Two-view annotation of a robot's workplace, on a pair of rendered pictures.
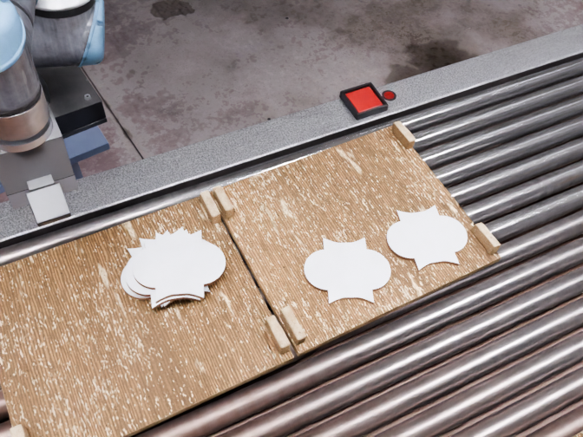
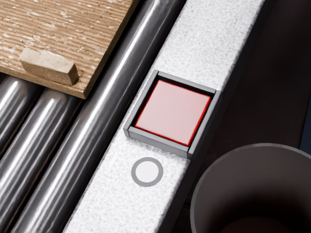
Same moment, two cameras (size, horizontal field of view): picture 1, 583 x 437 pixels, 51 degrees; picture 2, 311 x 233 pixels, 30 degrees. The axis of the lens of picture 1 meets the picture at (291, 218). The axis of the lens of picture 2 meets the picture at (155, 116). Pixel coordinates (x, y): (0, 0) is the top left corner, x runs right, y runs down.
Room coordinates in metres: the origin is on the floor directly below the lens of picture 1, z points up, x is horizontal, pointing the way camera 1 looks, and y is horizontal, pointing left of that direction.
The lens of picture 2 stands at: (1.22, -0.25, 1.43)
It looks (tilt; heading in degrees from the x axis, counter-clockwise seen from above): 60 degrees down; 156
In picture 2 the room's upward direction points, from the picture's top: 11 degrees counter-clockwise
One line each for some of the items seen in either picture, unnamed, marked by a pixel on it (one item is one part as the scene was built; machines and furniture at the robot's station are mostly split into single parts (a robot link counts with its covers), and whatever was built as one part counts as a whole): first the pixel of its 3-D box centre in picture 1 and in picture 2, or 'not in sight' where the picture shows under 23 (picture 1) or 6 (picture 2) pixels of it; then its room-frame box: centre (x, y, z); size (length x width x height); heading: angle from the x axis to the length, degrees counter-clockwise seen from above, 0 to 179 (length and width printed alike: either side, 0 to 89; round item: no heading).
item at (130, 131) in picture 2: (363, 101); (173, 113); (0.96, -0.12, 0.92); 0.08 x 0.08 x 0.02; 32
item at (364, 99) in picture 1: (363, 101); (173, 114); (0.96, -0.12, 0.92); 0.06 x 0.06 x 0.01; 32
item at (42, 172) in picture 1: (31, 166); not in sight; (0.45, 0.33, 1.24); 0.12 x 0.09 x 0.16; 34
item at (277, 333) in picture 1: (278, 334); not in sight; (0.40, 0.00, 0.95); 0.06 x 0.02 x 0.03; 33
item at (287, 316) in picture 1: (292, 325); not in sight; (0.42, -0.02, 0.95); 0.06 x 0.02 x 0.03; 34
